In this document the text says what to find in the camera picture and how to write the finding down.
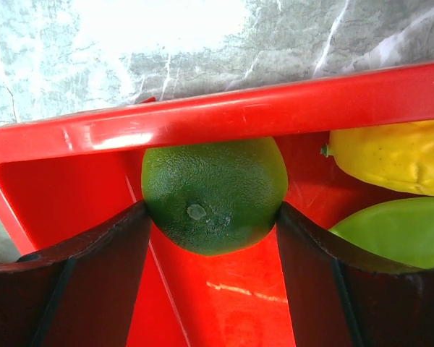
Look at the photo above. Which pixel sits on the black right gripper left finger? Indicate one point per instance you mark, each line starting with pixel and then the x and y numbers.
pixel 79 292

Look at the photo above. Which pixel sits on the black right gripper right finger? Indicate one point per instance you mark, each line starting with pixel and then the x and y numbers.
pixel 341 295

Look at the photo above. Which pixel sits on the green orange fruit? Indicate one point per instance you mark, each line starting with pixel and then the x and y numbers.
pixel 215 198

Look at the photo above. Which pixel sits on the green leaf vegetable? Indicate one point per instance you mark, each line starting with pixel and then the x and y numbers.
pixel 400 230

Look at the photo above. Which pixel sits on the red plastic tray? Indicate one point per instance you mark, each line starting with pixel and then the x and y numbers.
pixel 61 177

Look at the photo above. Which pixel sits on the yellow mango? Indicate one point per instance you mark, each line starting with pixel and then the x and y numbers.
pixel 399 157

